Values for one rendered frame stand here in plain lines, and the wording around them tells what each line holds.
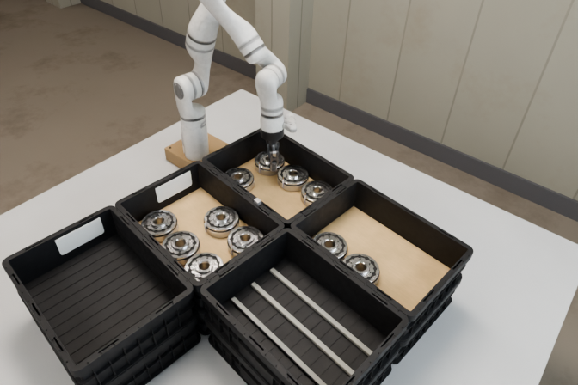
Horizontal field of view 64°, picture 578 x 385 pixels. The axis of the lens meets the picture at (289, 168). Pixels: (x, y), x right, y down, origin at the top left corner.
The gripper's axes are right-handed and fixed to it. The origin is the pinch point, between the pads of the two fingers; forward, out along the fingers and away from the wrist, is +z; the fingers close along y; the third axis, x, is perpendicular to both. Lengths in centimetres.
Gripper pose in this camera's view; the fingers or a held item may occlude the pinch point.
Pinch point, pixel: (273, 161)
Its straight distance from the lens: 154.2
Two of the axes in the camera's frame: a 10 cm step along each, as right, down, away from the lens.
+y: 1.2, 6.1, -7.8
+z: -0.1, 7.9, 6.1
